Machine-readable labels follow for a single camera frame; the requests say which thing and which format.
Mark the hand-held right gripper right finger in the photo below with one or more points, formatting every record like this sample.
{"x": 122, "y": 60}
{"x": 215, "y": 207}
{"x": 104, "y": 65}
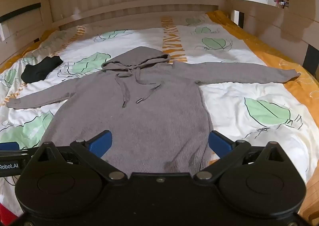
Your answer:
{"x": 220, "y": 143}

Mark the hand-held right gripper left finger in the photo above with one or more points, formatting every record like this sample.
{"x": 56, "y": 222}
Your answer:
{"x": 101, "y": 141}

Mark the leaf printed white duvet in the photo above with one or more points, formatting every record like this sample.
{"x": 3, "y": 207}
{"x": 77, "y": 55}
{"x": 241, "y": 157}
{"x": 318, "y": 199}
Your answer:
{"x": 249, "y": 86}

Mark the black folded cloth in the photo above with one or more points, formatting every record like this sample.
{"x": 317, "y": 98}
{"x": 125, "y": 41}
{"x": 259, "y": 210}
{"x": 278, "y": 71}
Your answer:
{"x": 39, "y": 70}

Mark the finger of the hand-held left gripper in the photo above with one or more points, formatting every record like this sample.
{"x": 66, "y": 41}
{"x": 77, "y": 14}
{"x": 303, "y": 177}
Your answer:
{"x": 8, "y": 146}

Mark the red cloth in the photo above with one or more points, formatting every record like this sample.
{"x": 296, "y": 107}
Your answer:
{"x": 5, "y": 214}

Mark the grey hoodie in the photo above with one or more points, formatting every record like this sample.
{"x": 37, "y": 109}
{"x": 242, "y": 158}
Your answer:
{"x": 149, "y": 116}

